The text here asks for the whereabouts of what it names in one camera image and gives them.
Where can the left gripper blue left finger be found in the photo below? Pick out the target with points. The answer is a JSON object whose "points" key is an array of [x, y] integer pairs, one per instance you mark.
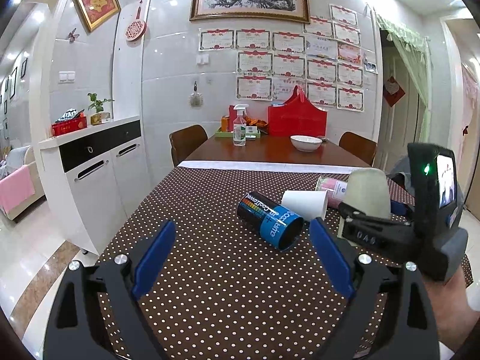
{"points": [[148, 258]]}

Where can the double wall switch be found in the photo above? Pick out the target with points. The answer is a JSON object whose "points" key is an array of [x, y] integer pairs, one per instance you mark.
{"points": [[66, 77]]}

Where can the white ceramic bowl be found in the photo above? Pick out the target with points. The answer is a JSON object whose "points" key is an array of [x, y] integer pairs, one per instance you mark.
{"points": [[306, 144]]}

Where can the brown wooden chair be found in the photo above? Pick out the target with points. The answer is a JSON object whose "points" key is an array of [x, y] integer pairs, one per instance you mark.
{"points": [[185, 141], [359, 146]]}

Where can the red diamond door decoration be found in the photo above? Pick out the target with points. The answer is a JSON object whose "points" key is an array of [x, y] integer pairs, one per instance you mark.
{"points": [[392, 91]]}

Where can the green tray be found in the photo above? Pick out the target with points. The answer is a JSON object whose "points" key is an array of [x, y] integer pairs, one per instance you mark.
{"points": [[249, 133]]}

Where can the orange snacks pile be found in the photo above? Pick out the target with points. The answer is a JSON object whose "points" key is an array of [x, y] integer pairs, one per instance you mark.
{"points": [[256, 122]]}

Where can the green door curtain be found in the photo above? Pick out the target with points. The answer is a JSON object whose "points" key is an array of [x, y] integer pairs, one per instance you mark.
{"points": [[416, 56]]}

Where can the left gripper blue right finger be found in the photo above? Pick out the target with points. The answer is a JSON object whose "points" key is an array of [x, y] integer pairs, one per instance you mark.
{"points": [[337, 268]]}

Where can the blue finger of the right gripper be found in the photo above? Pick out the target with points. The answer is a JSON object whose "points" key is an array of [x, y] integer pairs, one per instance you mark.
{"points": [[398, 207]]}

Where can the blue black can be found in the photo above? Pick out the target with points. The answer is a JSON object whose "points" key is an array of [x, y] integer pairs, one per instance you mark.
{"points": [[274, 223]]}

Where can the beige green paper cup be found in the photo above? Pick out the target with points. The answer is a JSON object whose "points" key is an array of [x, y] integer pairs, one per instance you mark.
{"points": [[367, 192]]}

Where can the clear spray bottle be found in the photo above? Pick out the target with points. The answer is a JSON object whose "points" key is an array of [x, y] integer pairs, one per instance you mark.
{"points": [[240, 125]]}

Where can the pink towel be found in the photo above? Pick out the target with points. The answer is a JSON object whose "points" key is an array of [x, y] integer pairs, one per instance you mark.
{"points": [[16, 188]]}

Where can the red round hanging ornament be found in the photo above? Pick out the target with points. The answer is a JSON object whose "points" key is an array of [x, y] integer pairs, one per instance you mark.
{"points": [[137, 27]]}

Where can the brown polka dot tablecloth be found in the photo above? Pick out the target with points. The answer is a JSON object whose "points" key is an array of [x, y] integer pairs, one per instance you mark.
{"points": [[224, 292]]}

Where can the pink green labelled jar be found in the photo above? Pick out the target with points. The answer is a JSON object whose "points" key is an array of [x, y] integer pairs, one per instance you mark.
{"points": [[334, 188]]}

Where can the right brown wooden chair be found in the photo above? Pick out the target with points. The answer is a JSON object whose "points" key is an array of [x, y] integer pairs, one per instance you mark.
{"points": [[359, 146]]}

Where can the small red box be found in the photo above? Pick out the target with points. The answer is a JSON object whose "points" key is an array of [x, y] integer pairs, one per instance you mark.
{"points": [[232, 117]]}

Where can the red tissue box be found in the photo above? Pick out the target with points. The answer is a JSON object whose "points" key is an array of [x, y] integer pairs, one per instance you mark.
{"points": [[69, 126]]}

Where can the white table runner cloth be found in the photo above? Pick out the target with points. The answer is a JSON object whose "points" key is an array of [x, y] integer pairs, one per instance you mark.
{"points": [[268, 167]]}

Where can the butterfly wall decoration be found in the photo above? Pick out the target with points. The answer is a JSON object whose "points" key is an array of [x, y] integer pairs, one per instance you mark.
{"points": [[73, 35]]}

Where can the right hand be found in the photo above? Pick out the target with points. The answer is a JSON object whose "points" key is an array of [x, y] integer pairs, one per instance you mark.
{"points": [[454, 317]]}

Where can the small potted plant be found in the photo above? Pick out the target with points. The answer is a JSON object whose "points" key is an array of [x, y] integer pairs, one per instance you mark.
{"points": [[100, 115]]}

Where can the white black sideboard cabinet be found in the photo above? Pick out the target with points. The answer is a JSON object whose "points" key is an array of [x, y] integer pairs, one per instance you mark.
{"points": [[94, 179]]}

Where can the white paper cup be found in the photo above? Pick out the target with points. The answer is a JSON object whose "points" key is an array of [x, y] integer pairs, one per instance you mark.
{"points": [[306, 204]]}

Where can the red gift bag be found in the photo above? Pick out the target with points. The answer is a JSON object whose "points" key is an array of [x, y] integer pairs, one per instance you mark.
{"points": [[296, 116]]}

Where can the left brown wooden chair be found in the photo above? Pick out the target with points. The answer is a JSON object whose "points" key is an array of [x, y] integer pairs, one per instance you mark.
{"points": [[185, 141]]}

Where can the hanging brush on wall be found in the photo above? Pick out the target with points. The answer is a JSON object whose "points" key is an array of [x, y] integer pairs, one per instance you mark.
{"points": [[195, 99]]}

